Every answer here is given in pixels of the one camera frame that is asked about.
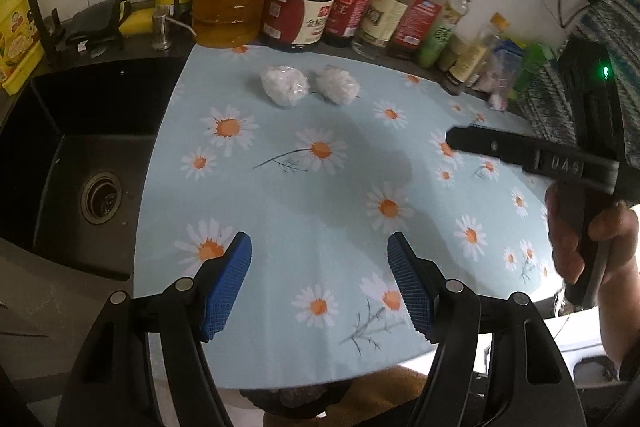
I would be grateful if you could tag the green packet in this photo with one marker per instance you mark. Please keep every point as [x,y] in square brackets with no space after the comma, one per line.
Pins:
[532,67]

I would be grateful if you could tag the person's right hand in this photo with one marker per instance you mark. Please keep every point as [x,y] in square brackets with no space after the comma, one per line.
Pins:
[562,242]

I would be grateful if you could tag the yellow box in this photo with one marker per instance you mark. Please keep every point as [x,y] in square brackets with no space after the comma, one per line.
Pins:
[17,42]

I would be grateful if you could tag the person's right forearm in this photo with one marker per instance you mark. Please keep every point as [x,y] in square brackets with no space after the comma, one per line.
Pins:
[620,317]

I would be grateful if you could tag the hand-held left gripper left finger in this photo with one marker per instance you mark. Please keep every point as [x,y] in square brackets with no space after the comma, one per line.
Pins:
[227,287]

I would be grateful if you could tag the crumpled white plastic bag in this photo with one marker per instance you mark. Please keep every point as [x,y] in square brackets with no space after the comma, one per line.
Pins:
[337,84]
[284,84]

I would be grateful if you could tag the clear bottle red blue label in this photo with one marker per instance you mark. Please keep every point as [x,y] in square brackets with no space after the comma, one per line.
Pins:
[417,17]

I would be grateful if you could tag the metal sink drain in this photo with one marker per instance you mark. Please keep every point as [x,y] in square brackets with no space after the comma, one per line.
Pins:
[100,198]

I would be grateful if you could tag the daisy print table mat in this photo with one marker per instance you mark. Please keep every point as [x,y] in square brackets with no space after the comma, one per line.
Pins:
[325,207]

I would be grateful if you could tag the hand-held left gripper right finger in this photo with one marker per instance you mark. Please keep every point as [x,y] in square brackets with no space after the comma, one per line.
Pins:
[410,282]

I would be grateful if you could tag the bottle with green label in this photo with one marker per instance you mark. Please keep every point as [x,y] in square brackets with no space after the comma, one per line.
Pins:
[440,37]

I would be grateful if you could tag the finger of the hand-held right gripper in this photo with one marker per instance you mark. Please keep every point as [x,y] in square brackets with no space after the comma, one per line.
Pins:
[480,142]

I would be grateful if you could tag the blue patterned cloth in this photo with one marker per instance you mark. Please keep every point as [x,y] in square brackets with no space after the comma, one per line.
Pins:
[550,107]

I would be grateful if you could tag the black faucet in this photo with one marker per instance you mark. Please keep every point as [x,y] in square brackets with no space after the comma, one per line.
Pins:
[37,22]

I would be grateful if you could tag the white rounded object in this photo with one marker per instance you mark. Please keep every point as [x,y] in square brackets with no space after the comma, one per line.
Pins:
[585,342]

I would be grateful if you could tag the metal soap dispenser pump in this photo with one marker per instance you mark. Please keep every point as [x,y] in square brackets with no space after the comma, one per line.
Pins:
[161,29]

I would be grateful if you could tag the blue white packet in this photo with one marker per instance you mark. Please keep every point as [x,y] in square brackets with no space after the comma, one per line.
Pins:
[502,67]

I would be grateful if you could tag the black and yellow glove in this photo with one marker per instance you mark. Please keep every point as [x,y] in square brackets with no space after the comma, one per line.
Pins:
[97,19]

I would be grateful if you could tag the yellow sponge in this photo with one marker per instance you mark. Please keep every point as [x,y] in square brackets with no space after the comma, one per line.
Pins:
[137,21]

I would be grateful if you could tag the small bottle yellow cap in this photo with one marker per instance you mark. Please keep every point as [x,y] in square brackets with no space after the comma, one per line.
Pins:
[467,62]

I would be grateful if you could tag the black sink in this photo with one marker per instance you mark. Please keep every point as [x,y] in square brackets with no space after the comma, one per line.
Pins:
[60,167]

